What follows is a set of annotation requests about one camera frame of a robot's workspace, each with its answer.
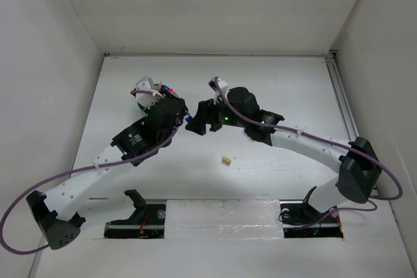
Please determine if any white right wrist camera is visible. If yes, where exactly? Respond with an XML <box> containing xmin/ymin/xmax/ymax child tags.
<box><xmin>208</xmin><ymin>77</ymin><xmax>229</xmax><ymax>104</ymax></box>

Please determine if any aluminium side rail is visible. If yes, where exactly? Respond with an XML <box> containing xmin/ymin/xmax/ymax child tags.
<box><xmin>324</xmin><ymin>53</ymin><xmax>381</xmax><ymax>204</ymax></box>

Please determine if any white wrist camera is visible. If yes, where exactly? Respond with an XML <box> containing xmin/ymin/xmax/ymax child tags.
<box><xmin>208</xmin><ymin>77</ymin><xmax>229</xmax><ymax>104</ymax></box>
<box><xmin>130</xmin><ymin>76</ymin><xmax>164</xmax><ymax>111</ymax></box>

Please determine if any teal round desk organizer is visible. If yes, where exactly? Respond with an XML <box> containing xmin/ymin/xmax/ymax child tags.
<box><xmin>135</xmin><ymin>82</ymin><xmax>177</xmax><ymax>118</ymax></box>

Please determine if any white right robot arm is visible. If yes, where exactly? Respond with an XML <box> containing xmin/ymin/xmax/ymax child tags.
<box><xmin>186</xmin><ymin>87</ymin><xmax>382</xmax><ymax>227</ymax></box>

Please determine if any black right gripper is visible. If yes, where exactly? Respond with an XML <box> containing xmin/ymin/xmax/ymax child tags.
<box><xmin>185</xmin><ymin>94</ymin><xmax>248</xmax><ymax>135</ymax></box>

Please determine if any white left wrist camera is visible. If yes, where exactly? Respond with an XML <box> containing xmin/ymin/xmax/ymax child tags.
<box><xmin>130</xmin><ymin>76</ymin><xmax>164</xmax><ymax>111</ymax></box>

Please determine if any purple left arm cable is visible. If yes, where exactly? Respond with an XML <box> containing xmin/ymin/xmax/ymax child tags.
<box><xmin>0</xmin><ymin>87</ymin><xmax>180</xmax><ymax>256</ymax></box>

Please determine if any small yellow eraser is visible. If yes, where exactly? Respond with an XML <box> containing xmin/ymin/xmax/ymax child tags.
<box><xmin>222</xmin><ymin>157</ymin><xmax>232</xmax><ymax>166</ymax></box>

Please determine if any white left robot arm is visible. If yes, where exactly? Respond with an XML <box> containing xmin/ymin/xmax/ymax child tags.
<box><xmin>26</xmin><ymin>96</ymin><xmax>188</xmax><ymax>250</ymax></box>

